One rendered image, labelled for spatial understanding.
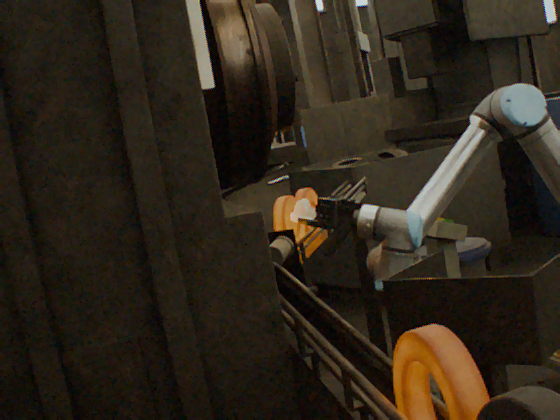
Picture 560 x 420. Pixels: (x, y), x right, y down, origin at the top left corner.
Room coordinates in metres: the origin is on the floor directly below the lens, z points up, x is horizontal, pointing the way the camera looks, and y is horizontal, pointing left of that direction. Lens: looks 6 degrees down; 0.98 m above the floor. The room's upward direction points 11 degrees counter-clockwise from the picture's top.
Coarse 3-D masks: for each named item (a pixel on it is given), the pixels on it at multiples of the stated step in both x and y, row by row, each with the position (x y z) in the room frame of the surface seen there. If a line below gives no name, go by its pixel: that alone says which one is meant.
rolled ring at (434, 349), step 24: (408, 336) 0.73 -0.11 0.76; (432, 336) 0.70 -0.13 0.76; (456, 336) 0.69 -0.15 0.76; (408, 360) 0.74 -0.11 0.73; (432, 360) 0.68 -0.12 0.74; (456, 360) 0.66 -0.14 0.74; (408, 384) 0.77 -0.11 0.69; (456, 384) 0.64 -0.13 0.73; (480, 384) 0.64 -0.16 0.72; (408, 408) 0.77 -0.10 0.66; (432, 408) 0.77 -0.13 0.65; (456, 408) 0.64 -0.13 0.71; (480, 408) 0.63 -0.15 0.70
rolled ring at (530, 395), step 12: (504, 396) 0.56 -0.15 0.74; (516, 396) 0.54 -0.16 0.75; (528, 396) 0.54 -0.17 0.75; (540, 396) 0.53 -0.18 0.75; (552, 396) 0.53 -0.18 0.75; (492, 408) 0.57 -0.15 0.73; (504, 408) 0.55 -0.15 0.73; (516, 408) 0.54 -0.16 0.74; (528, 408) 0.52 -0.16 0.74; (540, 408) 0.52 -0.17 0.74; (552, 408) 0.51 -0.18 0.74
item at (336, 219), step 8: (320, 200) 2.02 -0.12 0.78; (328, 200) 2.01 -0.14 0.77; (336, 200) 2.01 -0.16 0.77; (344, 200) 2.03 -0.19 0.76; (352, 200) 2.03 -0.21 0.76; (320, 208) 2.03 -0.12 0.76; (328, 208) 2.02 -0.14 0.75; (336, 208) 2.02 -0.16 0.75; (344, 208) 2.01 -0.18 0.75; (352, 208) 2.01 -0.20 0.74; (360, 208) 2.02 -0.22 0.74; (320, 216) 2.03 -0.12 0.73; (328, 216) 2.02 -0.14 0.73; (336, 216) 2.03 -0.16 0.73; (344, 216) 2.02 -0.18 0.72; (352, 216) 2.01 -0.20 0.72; (328, 224) 2.02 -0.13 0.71; (336, 224) 2.03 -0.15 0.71; (352, 224) 1.99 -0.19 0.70
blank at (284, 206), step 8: (280, 200) 2.07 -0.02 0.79; (288, 200) 2.07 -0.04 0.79; (296, 200) 2.13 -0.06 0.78; (280, 208) 2.04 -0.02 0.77; (288, 208) 2.06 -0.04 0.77; (280, 216) 2.03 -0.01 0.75; (288, 216) 2.05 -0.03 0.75; (280, 224) 2.02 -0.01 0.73; (288, 224) 2.04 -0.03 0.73; (296, 224) 2.12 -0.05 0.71; (296, 232) 2.10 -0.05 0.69; (304, 232) 2.14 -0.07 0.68; (296, 240) 2.07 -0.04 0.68
